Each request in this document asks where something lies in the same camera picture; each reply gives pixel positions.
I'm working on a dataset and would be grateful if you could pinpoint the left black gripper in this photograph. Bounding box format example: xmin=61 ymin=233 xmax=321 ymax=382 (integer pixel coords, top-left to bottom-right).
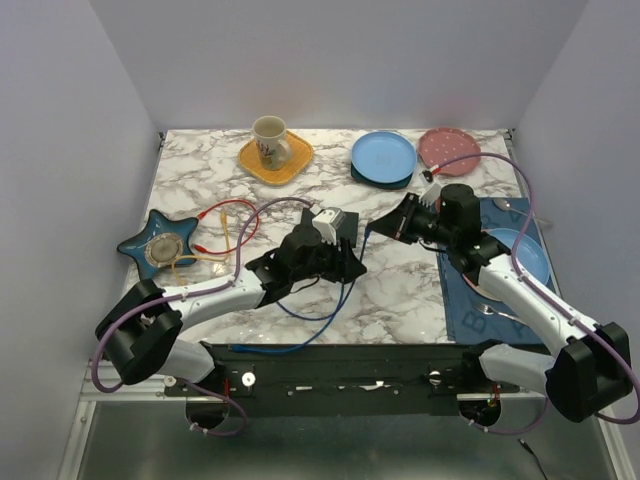
xmin=291 ymin=232 xmax=367 ymax=285

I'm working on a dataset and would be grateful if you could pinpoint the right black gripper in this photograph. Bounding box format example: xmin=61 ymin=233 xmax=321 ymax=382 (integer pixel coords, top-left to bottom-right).
xmin=368 ymin=192 xmax=457 ymax=247

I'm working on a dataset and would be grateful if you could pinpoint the black network switch box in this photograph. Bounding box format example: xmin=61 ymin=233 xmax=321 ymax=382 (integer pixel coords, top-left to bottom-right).
xmin=300 ymin=208 xmax=359 ymax=247

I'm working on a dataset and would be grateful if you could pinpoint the yellow ethernet cable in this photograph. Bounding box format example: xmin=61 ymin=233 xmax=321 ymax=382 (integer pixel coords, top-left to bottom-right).
xmin=170 ymin=209 xmax=234 ymax=287

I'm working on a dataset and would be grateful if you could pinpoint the red ethernet cable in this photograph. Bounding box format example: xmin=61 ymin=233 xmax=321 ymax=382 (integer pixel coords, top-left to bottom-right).
xmin=192 ymin=198 xmax=261 ymax=256

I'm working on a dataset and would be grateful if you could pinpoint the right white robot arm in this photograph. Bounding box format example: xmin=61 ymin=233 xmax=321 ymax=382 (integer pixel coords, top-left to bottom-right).
xmin=367 ymin=184 xmax=639 ymax=422

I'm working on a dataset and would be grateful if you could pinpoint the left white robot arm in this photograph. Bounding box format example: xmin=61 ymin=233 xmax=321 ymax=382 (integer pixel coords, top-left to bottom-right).
xmin=94 ymin=214 xmax=367 ymax=395

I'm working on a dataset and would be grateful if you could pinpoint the metal spoon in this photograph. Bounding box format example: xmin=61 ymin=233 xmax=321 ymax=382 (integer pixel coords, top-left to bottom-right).
xmin=493 ymin=198 xmax=553 ymax=227

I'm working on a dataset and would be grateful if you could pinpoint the dark teal plate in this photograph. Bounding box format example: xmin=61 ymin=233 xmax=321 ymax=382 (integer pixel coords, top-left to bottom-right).
xmin=350 ymin=164 xmax=414 ymax=191

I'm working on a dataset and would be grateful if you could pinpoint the pink plate under blue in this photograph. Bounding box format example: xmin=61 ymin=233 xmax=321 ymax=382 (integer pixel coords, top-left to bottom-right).
xmin=462 ymin=275 xmax=496 ymax=301

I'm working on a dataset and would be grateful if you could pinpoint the pink dotted plate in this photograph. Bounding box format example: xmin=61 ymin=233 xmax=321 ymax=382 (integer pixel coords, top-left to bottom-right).
xmin=417 ymin=127 xmax=481 ymax=177

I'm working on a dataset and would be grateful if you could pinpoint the light blue plate on mat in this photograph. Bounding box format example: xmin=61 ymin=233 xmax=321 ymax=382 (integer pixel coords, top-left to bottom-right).
xmin=488 ymin=228 xmax=551 ymax=284

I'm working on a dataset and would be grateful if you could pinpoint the blue cloth placemat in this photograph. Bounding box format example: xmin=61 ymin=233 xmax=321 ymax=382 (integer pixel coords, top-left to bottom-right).
xmin=437 ymin=197 xmax=555 ymax=345

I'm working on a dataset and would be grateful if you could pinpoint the yellow woven coaster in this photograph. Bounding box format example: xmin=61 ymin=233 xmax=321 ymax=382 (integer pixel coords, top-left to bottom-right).
xmin=238 ymin=131 xmax=314 ymax=187

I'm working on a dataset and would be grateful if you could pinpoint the cream floral mug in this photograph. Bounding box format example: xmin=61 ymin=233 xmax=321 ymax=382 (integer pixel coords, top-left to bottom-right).
xmin=252 ymin=116 xmax=293 ymax=171

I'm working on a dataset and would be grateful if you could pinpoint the blue star-shaped dish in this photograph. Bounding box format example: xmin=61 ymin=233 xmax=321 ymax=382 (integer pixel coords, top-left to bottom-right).
xmin=116 ymin=209 xmax=199 ymax=280

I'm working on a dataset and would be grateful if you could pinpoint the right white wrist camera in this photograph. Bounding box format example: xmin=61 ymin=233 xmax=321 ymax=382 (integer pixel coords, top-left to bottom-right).
xmin=420 ymin=181 xmax=442 ymax=208

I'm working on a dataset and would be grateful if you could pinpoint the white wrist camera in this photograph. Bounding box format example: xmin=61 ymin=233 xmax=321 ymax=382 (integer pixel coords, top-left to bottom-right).
xmin=310 ymin=206 xmax=346 ymax=245
xmin=420 ymin=181 xmax=442 ymax=208

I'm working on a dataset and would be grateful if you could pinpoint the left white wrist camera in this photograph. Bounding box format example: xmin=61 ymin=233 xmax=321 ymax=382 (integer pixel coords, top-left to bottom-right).
xmin=310 ymin=206 xmax=346 ymax=245

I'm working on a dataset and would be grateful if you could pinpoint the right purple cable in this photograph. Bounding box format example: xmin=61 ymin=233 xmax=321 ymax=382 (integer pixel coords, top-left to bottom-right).
xmin=422 ymin=152 xmax=636 ymax=435

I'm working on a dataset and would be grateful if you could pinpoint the purple cable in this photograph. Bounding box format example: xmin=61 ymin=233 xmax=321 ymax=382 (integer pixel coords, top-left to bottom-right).
xmin=422 ymin=152 xmax=636 ymax=435
xmin=89 ymin=197 xmax=321 ymax=437

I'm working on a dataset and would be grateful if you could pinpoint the black mounting base plate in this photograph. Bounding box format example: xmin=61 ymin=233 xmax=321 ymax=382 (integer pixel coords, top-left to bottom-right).
xmin=165 ymin=340 xmax=525 ymax=418

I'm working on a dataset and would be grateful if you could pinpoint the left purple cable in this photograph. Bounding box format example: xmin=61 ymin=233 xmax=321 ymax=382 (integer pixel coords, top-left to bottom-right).
xmin=89 ymin=197 xmax=321 ymax=437

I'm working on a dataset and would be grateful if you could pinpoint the aluminium rail frame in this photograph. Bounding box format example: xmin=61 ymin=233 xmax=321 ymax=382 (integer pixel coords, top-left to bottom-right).
xmin=54 ymin=130 xmax=626 ymax=480

